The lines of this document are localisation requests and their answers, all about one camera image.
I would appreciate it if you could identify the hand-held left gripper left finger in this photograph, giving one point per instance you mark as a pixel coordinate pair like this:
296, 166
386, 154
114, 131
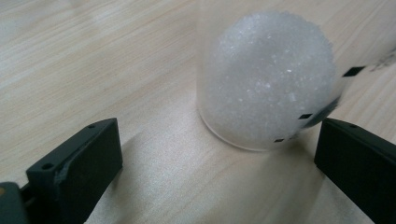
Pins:
84, 165

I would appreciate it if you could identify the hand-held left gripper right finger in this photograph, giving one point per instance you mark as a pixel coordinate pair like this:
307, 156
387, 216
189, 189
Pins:
361, 168

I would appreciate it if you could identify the clear plastic measuring cup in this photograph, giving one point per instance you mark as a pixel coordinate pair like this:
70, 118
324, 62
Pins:
205, 62

